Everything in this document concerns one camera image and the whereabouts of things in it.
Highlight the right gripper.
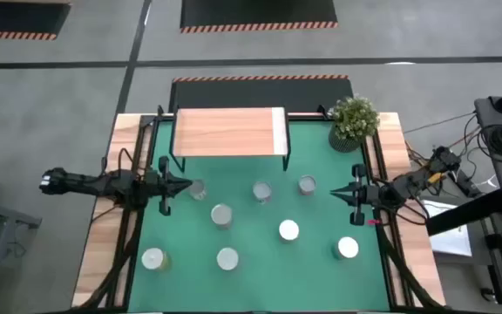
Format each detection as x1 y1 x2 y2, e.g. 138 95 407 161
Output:
329 163 382 226

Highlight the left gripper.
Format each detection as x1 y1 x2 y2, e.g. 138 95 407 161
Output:
144 155 193 217

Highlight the peaches label tin can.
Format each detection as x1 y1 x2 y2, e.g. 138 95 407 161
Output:
188 178 208 201

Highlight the oranges label tin can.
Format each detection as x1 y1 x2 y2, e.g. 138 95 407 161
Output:
297 174 317 196

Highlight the carrot print tin can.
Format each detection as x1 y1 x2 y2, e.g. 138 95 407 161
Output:
209 202 234 230

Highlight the cherries label tin can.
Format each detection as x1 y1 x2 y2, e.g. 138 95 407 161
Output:
331 235 360 262

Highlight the tomatoes label tin can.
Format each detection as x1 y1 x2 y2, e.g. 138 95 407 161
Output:
277 218 301 243

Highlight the green pink label tin can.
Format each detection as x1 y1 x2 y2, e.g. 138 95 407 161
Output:
140 247 172 272

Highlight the mixed fruit label tin can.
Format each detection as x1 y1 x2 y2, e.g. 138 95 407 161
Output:
251 181 274 205

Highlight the pineapple label tin can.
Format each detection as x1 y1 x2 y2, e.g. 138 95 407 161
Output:
215 246 240 272

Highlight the potted plant striped pot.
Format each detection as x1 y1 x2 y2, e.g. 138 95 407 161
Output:
327 95 382 154

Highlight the white board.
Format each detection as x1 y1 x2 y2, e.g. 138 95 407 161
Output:
420 200 474 258

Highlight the black floor mat striped edge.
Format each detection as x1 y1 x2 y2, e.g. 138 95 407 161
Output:
180 0 339 35
168 74 355 113
0 0 72 41

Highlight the green table mat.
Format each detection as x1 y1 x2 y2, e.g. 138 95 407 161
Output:
127 117 391 313

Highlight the grey equipment cart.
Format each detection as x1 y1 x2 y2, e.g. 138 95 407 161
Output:
472 95 502 219

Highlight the black aluminium table frame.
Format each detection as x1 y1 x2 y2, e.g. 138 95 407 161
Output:
71 104 448 314

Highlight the black cable bundle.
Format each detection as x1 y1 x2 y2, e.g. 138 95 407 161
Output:
74 204 146 314
375 208 452 314

